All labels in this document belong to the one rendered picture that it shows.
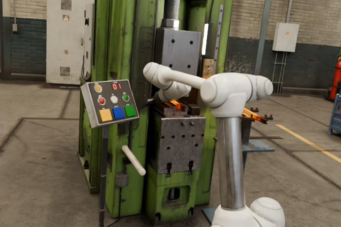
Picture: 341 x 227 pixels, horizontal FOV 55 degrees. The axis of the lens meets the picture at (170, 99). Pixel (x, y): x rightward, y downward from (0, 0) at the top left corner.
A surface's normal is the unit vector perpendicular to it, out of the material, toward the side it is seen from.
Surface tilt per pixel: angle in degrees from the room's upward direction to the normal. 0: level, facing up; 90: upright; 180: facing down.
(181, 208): 89
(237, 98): 81
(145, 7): 90
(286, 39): 90
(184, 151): 90
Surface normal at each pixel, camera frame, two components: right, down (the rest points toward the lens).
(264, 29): 0.22, 0.23
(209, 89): -0.82, -0.04
